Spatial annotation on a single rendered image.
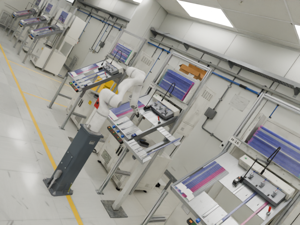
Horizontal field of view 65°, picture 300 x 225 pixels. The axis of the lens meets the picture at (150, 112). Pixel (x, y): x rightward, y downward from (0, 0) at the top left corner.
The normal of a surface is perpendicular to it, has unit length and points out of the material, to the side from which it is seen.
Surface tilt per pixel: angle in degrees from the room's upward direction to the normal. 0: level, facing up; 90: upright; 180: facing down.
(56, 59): 90
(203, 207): 44
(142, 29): 90
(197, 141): 89
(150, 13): 90
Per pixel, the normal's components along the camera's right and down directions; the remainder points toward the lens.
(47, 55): 0.56, 0.47
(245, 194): -0.07, -0.80
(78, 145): -0.54, -0.22
